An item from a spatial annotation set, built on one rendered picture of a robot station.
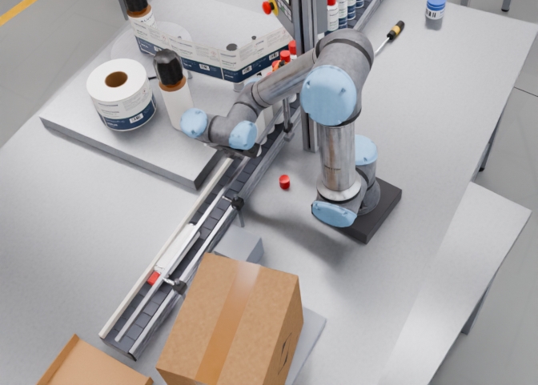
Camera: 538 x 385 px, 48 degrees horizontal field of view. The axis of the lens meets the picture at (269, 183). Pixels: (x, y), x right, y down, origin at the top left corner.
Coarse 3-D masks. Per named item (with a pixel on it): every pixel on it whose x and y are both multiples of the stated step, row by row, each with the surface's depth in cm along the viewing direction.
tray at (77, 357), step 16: (64, 352) 166; (80, 352) 167; (96, 352) 167; (48, 368) 162; (64, 368) 165; (80, 368) 165; (96, 368) 164; (112, 368) 164; (128, 368) 163; (48, 384) 163; (64, 384) 162; (80, 384) 162; (96, 384) 162; (112, 384) 161; (128, 384) 161; (144, 384) 157
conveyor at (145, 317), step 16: (368, 0) 237; (272, 144) 201; (240, 160) 196; (256, 160) 196; (224, 176) 193; (240, 176) 192; (224, 208) 186; (208, 224) 183; (192, 256) 177; (176, 272) 174; (144, 288) 172; (160, 288) 172; (160, 304) 169; (144, 320) 166; (112, 336) 164; (128, 336) 164
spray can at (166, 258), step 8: (192, 224) 177; (184, 232) 176; (200, 232) 178; (176, 240) 175; (184, 240) 174; (192, 240) 176; (168, 248) 174; (176, 248) 173; (168, 256) 171; (160, 264) 170; (176, 264) 172; (160, 272) 170; (152, 280) 168
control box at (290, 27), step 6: (270, 0) 171; (276, 0) 166; (318, 0) 158; (324, 0) 159; (276, 6) 168; (288, 6) 159; (318, 6) 160; (324, 6) 161; (276, 12) 170; (282, 12) 166; (318, 12) 161; (324, 12) 162; (282, 18) 168; (318, 18) 163; (324, 18) 164; (282, 24) 170; (288, 24) 165; (318, 24) 164; (324, 24) 165; (288, 30) 167; (294, 30) 163; (318, 30) 166; (324, 30) 167; (294, 36) 165
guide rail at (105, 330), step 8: (232, 160) 194; (224, 168) 191; (216, 176) 189; (208, 184) 187; (208, 192) 187; (200, 200) 184; (192, 208) 182; (192, 216) 183; (184, 224) 180; (176, 232) 178; (168, 240) 177; (160, 256) 174; (152, 264) 172; (144, 272) 171; (144, 280) 171; (136, 288) 168; (128, 296) 167; (120, 304) 166; (128, 304) 168; (120, 312) 165; (112, 320) 163; (104, 328) 162; (104, 336) 162
